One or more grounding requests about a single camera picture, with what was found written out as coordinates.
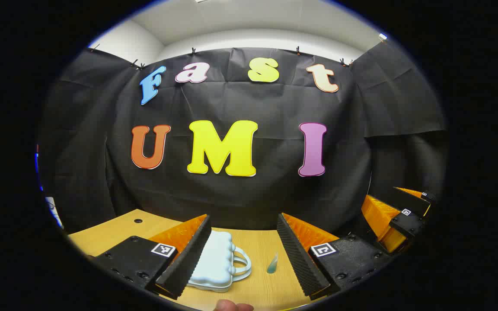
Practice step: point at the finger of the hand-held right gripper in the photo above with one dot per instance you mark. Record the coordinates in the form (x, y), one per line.
(409, 201)
(409, 224)

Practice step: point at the light blue suitcase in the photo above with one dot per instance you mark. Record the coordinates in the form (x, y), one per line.
(216, 259)

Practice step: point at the blue capped clear bottle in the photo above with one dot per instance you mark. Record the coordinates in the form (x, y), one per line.
(272, 265)

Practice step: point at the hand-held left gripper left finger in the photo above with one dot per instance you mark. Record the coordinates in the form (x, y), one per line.
(188, 259)

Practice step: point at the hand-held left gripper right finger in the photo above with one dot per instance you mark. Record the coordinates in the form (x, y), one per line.
(301, 263)

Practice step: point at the black backdrop cloth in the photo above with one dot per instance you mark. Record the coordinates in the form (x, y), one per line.
(240, 198)

